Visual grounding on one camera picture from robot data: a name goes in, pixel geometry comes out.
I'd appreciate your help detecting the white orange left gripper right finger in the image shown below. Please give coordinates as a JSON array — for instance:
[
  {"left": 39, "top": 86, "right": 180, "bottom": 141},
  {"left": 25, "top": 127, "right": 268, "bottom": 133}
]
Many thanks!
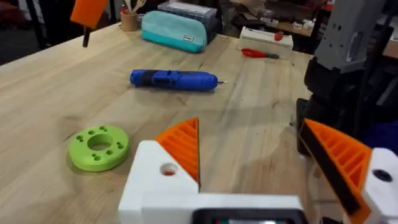
[{"left": 299, "top": 118, "right": 398, "bottom": 224}]

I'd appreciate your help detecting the white orange left gripper left finger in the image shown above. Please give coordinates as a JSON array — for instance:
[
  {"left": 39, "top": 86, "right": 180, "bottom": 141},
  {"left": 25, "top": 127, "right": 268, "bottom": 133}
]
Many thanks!
[{"left": 118, "top": 117, "right": 200, "bottom": 224}]

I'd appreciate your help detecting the blue electric screwdriver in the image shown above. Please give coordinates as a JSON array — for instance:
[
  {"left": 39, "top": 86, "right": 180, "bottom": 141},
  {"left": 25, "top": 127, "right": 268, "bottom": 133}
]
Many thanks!
[{"left": 129, "top": 68, "right": 228, "bottom": 92}]

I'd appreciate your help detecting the green disc with holes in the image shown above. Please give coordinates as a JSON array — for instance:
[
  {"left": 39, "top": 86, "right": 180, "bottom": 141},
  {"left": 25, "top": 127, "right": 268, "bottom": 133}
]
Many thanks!
[{"left": 67, "top": 124, "right": 131, "bottom": 172}]

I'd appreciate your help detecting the white oblong box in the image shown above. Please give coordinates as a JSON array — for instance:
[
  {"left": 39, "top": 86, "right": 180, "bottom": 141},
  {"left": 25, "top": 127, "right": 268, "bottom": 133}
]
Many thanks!
[{"left": 237, "top": 26, "right": 294, "bottom": 60}]

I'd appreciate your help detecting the teal zip bag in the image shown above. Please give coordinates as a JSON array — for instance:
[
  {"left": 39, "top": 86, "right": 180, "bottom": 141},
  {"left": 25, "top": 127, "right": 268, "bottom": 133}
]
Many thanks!
[{"left": 141, "top": 10, "right": 208, "bottom": 54}]

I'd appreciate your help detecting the cluttered side table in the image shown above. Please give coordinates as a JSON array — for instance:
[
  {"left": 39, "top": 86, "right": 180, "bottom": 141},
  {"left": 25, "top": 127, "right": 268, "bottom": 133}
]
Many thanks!
[{"left": 229, "top": 0, "right": 331, "bottom": 37}]

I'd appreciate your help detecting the wooden cup with utensils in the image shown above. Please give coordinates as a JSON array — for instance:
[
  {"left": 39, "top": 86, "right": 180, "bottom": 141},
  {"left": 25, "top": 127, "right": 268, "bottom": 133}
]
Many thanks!
[{"left": 119, "top": 0, "right": 147, "bottom": 32}]

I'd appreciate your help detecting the grey flat box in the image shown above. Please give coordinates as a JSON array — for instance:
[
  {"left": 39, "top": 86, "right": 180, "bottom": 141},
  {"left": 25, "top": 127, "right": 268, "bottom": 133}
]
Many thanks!
[{"left": 157, "top": 1, "right": 219, "bottom": 45}]

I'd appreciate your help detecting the red-handled screwdriver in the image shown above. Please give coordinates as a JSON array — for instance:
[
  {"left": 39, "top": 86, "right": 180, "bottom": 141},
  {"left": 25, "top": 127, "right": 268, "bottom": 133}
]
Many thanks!
[{"left": 241, "top": 47, "right": 280, "bottom": 60}]

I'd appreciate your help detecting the orange board on black post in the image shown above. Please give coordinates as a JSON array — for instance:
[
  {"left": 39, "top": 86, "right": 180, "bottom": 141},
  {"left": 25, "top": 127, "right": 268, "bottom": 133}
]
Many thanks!
[{"left": 70, "top": 0, "right": 109, "bottom": 49}]

